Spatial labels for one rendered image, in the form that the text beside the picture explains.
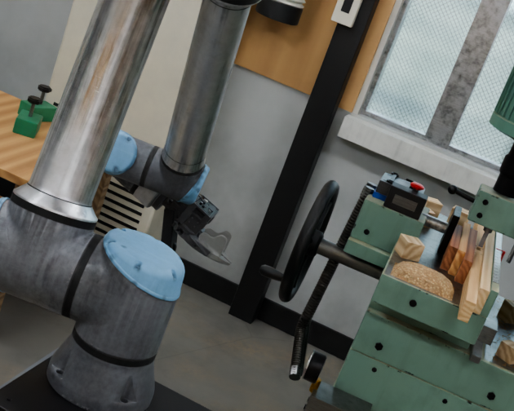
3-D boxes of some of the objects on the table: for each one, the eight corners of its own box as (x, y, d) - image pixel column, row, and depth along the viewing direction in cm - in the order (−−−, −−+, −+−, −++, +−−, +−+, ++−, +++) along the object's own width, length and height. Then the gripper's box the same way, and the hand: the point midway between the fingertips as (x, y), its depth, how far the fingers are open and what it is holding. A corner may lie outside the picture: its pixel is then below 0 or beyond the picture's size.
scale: (498, 218, 233) (498, 218, 233) (502, 220, 232) (502, 220, 232) (492, 281, 186) (493, 280, 186) (498, 284, 185) (499, 284, 185)
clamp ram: (414, 231, 217) (430, 194, 215) (446, 244, 216) (462, 207, 214) (410, 241, 209) (427, 203, 206) (443, 255, 208) (460, 217, 205)
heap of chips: (395, 262, 194) (401, 249, 193) (454, 287, 192) (460, 275, 191) (390, 275, 186) (395, 262, 185) (452, 301, 184) (458, 288, 183)
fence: (488, 233, 239) (498, 213, 237) (494, 236, 239) (504, 216, 237) (479, 315, 183) (491, 289, 181) (487, 318, 182) (499, 293, 181)
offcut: (431, 214, 238) (437, 199, 236) (436, 220, 234) (443, 205, 233) (416, 209, 236) (423, 195, 235) (422, 215, 233) (428, 201, 232)
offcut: (418, 262, 199) (425, 246, 198) (401, 258, 198) (408, 241, 197) (411, 253, 203) (418, 237, 202) (393, 249, 202) (401, 232, 201)
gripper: (169, 182, 210) (242, 249, 210) (183, 174, 219) (254, 238, 218) (145, 210, 213) (218, 276, 212) (160, 201, 222) (229, 265, 221)
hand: (223, 262), depth 216 cm, fingers closed
